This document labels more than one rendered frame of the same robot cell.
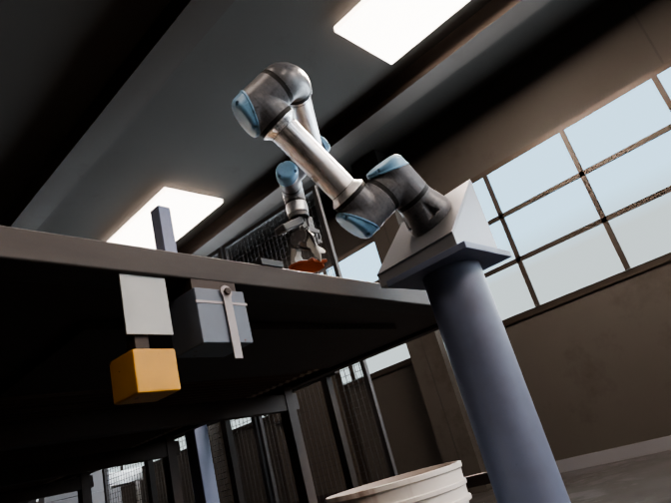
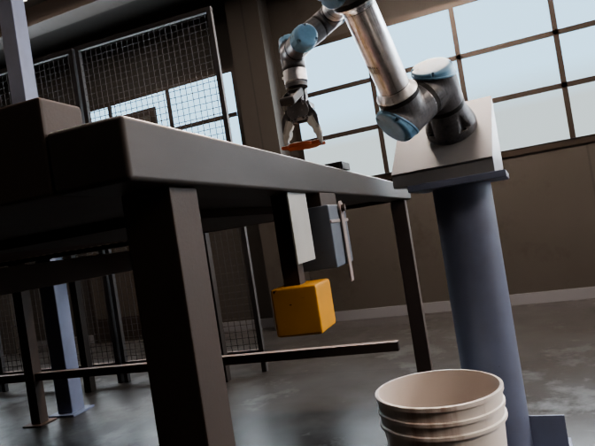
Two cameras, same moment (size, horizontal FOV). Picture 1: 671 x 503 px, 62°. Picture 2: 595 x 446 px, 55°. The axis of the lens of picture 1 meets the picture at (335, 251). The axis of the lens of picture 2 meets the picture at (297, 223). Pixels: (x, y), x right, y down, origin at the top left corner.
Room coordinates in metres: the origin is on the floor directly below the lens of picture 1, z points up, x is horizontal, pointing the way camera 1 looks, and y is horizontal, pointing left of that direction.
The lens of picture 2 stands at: (0.06, 0.65, 0.79)
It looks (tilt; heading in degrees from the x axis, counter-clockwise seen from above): 1 degrees up; 344
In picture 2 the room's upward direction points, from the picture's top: 9 degrees counter-clockwise
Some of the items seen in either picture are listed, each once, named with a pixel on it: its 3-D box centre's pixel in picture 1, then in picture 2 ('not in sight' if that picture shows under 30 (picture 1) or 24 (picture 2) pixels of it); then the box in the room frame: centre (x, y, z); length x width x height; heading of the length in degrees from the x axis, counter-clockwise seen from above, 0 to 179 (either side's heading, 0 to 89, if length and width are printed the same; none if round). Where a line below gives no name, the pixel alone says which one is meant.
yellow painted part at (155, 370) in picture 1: (139, 334); (297, 261); (0.99, 0.39, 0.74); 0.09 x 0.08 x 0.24; 146
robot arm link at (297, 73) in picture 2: (297, 211); (294, 78); (1.77, 0.09, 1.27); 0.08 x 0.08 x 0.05
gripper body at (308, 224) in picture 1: (304, 231); (299, 103); (1.77, 0.09, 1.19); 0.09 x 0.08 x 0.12; 145
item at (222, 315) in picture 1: (212, 324); (320, 239); (1.14, 0.30, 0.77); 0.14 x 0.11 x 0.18; 146
